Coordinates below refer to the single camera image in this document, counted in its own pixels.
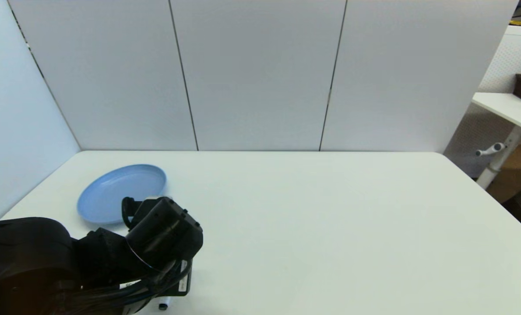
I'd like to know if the white desk leg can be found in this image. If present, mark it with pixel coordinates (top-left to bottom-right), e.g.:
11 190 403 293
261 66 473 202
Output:
476 126 521 189

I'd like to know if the white desk crank handle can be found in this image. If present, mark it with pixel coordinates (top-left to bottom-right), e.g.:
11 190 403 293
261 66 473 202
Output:
475 143 506 157

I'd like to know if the white side desk top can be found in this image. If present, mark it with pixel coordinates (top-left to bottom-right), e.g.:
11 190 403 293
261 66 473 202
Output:
472 92 521 138

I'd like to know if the black cable bundle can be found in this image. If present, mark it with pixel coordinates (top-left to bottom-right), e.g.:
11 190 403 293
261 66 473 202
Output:
61 259 191 315

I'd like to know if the brown cardboard box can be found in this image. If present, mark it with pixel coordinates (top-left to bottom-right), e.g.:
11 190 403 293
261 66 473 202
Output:
486 144 521 203

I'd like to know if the white perforated panel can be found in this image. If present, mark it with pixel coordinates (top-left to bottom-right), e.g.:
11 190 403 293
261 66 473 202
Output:
444 25 521 178

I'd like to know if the blue oval plate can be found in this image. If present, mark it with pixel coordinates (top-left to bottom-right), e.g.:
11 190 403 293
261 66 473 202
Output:
77 164 167 225

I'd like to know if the black looped cable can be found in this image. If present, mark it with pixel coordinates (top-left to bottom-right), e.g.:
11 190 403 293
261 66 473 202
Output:
121 197 139 231

